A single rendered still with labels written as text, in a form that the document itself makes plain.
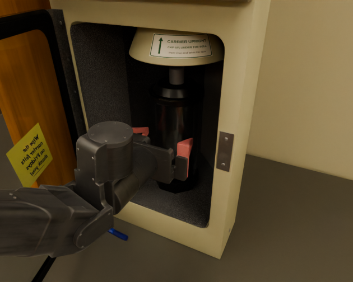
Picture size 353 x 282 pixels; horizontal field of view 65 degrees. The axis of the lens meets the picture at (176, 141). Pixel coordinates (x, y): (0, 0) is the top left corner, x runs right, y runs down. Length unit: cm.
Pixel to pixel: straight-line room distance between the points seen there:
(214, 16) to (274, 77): 48
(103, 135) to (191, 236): 32
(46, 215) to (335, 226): 62
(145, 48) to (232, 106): 16
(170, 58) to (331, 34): 47
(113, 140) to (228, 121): 17
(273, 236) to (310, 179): 25
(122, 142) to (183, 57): 16
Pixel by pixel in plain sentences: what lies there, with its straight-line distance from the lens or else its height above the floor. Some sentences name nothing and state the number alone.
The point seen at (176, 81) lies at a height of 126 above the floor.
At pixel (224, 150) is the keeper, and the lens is 43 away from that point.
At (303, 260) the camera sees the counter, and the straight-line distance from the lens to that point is 66.
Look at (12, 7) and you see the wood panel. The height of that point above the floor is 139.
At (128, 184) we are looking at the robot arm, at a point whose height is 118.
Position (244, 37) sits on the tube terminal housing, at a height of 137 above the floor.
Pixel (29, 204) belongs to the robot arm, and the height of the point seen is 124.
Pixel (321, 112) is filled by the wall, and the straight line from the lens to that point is 85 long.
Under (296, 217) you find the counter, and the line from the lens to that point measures 73.
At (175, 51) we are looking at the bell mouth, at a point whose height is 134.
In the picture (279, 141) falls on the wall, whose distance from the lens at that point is 90.
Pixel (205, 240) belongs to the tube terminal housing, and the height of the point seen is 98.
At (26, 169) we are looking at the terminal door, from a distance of 46.
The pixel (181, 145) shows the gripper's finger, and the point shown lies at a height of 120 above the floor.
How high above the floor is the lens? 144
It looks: 32 degrees down
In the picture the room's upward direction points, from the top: straight up
